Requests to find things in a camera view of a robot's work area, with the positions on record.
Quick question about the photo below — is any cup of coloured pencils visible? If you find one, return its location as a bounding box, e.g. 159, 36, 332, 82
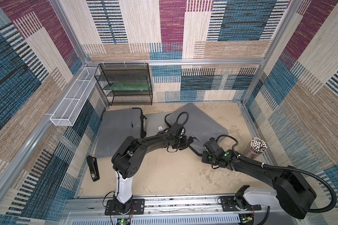
245, 137, 268, 159

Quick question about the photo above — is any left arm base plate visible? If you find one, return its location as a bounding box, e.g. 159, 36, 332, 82
104, 198, 145, 216

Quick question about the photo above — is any white wire mesh basket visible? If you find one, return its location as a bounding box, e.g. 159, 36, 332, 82
50, 67, 96, 127

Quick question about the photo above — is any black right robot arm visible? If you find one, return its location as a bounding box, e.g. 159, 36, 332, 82
202, 138, 337, 219

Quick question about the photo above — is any green board on shelf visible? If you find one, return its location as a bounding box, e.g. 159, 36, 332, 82
103, 82, 149, 91

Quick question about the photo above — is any grey laptop bag with handles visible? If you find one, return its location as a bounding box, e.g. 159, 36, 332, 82
165, 103, 228, 157

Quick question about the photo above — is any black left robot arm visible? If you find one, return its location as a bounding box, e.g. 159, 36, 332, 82
105, 112, 191, 215

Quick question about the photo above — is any black tool at left wall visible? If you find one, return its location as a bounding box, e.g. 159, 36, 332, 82
86, 155, 100, 182

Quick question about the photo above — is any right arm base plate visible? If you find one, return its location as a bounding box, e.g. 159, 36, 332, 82
217, 196, 262, 212

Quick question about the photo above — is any grey zippered laptop sleeve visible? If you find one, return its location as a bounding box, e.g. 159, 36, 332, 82
95, 107, 146, 158

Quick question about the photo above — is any black wire mesh shelf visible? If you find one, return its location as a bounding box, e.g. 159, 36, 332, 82
94, 63, 153, 106

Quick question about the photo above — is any silver Apple laptop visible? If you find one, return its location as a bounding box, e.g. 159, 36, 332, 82
145, 112, 170, 137

